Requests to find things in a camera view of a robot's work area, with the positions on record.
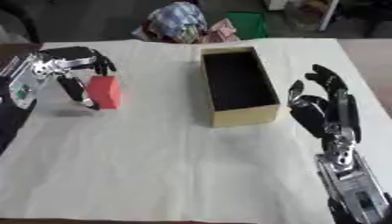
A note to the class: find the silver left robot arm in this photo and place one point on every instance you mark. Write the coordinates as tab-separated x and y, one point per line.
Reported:
20	87

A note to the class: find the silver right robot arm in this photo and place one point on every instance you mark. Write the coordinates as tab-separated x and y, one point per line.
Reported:
352	186

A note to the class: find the white stand leg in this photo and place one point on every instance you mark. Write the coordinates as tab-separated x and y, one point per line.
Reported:
329	14

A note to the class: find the green bin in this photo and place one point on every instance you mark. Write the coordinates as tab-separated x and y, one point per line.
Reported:
247	24

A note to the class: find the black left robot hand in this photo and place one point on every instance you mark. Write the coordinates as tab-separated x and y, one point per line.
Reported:
71	55

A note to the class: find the red rectangular block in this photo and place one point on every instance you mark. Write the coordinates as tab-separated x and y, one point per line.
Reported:
104	92

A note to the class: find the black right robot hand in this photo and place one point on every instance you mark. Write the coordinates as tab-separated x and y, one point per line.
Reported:
326	110

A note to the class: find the tan cardboard box black inside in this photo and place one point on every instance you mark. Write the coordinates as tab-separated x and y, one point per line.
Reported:
240	87

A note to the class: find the colourful patterned cloth bundle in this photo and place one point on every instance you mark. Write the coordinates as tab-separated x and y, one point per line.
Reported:
184	24

